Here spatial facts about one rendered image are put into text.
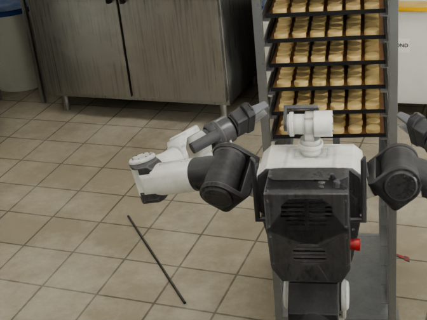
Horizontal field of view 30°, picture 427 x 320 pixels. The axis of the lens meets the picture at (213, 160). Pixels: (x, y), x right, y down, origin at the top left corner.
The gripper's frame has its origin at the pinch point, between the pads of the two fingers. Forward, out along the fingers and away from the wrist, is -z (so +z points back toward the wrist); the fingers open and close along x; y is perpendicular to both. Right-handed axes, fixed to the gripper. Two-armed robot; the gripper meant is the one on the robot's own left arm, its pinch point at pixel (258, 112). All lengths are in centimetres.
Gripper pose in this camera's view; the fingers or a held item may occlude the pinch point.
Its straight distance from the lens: 251.7
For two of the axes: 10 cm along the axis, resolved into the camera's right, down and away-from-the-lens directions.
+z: -8.4, 4.6, -2.8
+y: -5.4, -7.3, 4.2
